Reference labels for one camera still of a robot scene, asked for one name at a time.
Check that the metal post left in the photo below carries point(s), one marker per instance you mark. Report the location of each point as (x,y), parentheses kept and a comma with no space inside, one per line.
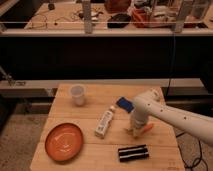
(86,7)

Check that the orange pepper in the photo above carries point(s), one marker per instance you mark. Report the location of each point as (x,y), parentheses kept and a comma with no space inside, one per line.
(148,127)

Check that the metal post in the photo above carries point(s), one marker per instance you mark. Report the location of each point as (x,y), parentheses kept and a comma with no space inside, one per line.
(185,9)
(86,7)

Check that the blue sponge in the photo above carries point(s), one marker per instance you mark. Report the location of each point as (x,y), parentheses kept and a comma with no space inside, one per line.
(125,104)

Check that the orange plate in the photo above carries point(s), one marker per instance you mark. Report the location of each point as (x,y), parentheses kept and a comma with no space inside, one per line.
(64,142)

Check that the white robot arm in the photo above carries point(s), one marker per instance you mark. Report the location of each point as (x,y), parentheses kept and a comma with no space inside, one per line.
(148,104)

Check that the metal post right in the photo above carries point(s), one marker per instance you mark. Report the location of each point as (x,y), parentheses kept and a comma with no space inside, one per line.
(185,9)

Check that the wooden cutting board table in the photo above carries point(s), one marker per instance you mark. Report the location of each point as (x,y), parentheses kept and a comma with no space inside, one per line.
(102,154)

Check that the white squeeze bottle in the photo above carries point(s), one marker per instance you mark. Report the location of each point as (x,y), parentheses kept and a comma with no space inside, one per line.
(104,122)

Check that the red tray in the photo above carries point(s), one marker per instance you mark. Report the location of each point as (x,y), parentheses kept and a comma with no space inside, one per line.
(141,18)

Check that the black bowl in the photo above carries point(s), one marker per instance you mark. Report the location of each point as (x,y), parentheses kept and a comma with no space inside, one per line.
(119,20)

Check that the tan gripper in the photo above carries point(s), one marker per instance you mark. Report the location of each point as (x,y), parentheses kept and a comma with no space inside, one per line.
(135,132)

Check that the black white striped block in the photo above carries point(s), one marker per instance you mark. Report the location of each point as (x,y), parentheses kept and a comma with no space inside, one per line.
(133,153)

